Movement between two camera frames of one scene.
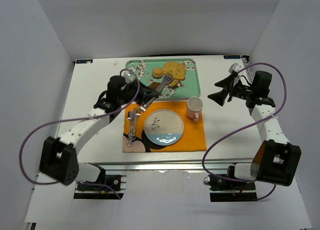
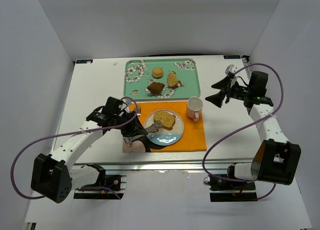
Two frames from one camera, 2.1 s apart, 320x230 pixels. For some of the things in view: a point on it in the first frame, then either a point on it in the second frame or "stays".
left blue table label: [84, 61] stays
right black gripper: [231, 88] stays
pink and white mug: [195, 105] stays
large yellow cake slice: [177, 69] -> [167, 121]
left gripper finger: [146, 89] -> [141, 130]
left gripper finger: [148, 100] -> [129, 140]
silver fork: [138, 115] stays
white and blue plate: [164, 127] stays
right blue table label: [232, 56] stays
